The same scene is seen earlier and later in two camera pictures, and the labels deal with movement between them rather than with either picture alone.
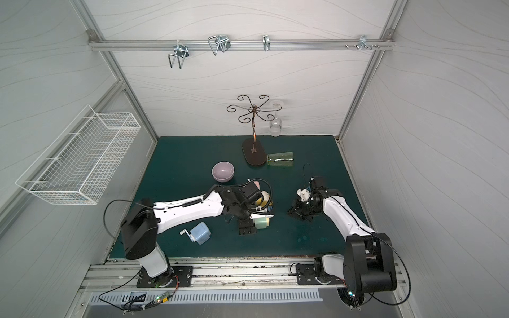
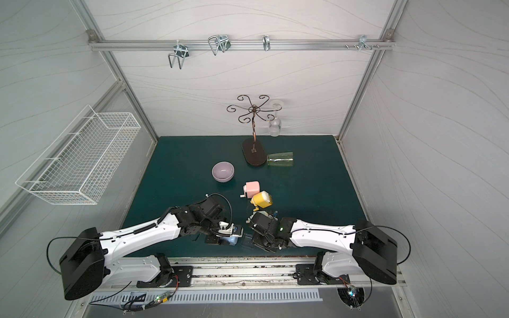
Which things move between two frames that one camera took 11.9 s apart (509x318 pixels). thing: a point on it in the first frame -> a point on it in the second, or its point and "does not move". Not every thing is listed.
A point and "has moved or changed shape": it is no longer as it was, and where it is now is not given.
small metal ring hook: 266,42 does not move
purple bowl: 223,171 does not move
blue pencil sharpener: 200,234 has moved or changed shape
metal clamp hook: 362,42 does not move
